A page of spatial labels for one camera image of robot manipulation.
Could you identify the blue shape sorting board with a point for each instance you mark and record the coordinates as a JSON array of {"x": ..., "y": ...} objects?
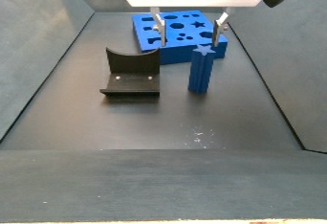
[{"x": 187, "y": 30}]

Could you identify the blue star prism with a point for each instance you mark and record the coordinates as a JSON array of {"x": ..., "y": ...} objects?
[{"x": 202, "y": 65}]

